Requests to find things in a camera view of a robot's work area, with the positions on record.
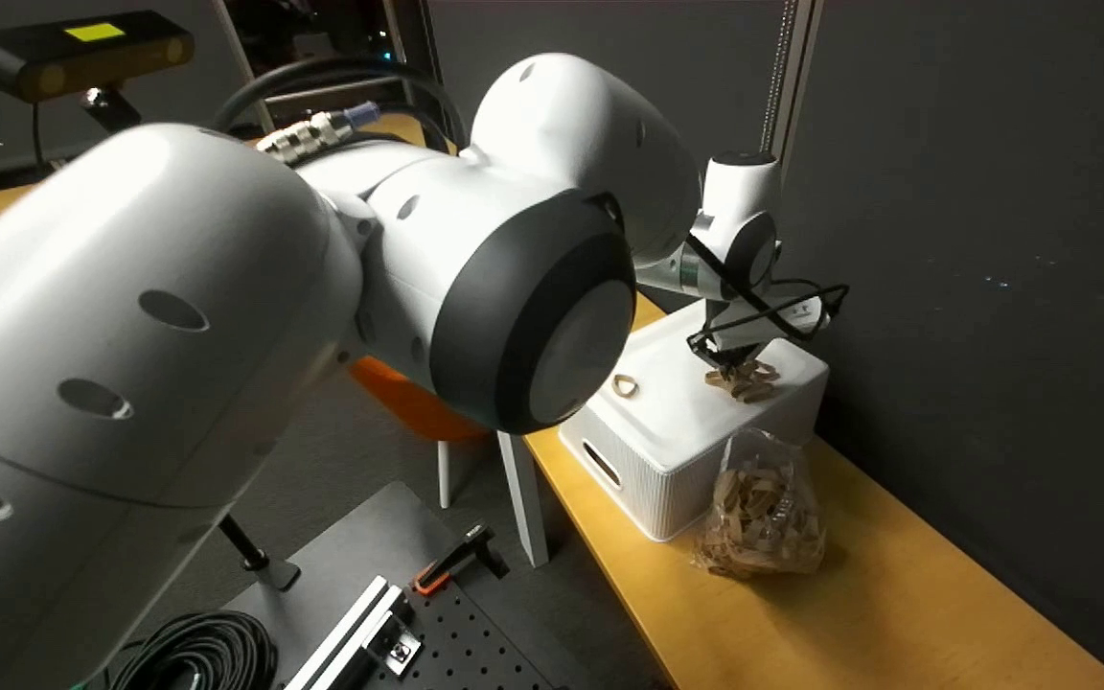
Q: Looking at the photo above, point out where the aluminium rail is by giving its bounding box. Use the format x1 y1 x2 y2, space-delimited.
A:
281 571 430 690

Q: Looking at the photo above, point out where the coiled black cable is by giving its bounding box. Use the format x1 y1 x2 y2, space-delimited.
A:
81 611 284 690

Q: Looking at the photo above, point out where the orange plastic chair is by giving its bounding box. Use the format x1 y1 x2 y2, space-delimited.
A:
344 351 498 515

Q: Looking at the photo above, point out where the clear bag of rubber bands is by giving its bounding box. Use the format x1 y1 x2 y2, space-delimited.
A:
697 424 830 581

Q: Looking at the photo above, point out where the black camera yellow label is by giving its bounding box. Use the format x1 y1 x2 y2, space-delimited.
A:
0 8 198 130

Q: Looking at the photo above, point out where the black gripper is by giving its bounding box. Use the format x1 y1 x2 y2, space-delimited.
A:
701 296 802 359

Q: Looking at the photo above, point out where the clamp with orange handle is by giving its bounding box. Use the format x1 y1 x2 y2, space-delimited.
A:
407 516 512 600

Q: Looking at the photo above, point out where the black perforated breadboard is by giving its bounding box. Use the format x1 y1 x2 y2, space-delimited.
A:
373 588 555 690

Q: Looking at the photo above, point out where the aluminium wall profile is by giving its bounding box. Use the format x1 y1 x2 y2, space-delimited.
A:
756 0 827 170

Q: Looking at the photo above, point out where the grey metal plate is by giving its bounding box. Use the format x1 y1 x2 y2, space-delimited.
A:
219 475 581 690

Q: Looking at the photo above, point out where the white plastic box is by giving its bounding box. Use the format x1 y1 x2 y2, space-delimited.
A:
558 298 830 546

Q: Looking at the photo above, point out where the white table leg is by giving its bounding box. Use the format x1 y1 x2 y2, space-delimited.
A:
485 424 551 571

